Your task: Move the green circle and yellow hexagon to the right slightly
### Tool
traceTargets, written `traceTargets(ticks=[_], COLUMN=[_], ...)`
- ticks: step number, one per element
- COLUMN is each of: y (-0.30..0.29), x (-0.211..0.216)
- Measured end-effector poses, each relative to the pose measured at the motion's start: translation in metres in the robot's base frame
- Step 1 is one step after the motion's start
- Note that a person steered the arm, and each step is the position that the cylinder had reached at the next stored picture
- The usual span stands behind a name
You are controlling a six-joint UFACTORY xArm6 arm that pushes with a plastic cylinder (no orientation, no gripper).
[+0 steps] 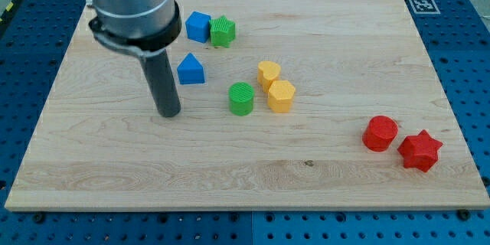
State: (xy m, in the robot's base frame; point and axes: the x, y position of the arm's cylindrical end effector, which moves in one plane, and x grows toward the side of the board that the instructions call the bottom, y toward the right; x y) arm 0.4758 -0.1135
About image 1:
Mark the blue triangle block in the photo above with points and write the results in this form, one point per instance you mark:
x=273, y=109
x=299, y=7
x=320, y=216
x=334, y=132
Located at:
x=190, y=71

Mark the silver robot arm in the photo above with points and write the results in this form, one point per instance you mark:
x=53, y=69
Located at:
x=143, y=29

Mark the black clamp ring mount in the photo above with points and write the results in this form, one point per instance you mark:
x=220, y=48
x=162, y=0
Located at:
x=136, y=47

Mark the green cylinder block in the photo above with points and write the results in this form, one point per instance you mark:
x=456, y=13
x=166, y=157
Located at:
x=241, y=97

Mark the yellow heart block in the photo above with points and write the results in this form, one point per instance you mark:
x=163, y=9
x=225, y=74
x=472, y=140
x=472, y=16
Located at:
x=267, y=72

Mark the yellow hexagon block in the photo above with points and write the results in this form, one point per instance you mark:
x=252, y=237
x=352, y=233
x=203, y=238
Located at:
x=280, y=96

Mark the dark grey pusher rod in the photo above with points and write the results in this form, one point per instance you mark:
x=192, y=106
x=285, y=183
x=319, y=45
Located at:
x=159, y=76

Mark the red cylinder block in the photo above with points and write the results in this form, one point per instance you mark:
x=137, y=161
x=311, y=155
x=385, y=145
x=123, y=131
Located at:
x=379, y=134

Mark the white fiducial marker tag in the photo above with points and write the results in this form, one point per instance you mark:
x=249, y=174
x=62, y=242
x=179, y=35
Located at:
x=424, y=7

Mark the wooden board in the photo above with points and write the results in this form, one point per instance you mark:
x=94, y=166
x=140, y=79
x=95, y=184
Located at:
x=100, y=144

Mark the blue cube block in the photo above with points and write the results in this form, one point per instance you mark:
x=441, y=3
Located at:
x=197, y=26

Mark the green star block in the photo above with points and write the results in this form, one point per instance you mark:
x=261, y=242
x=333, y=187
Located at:
x=222, y=31

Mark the red star block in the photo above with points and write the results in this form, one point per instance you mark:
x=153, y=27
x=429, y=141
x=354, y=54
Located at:
x=420, y=151

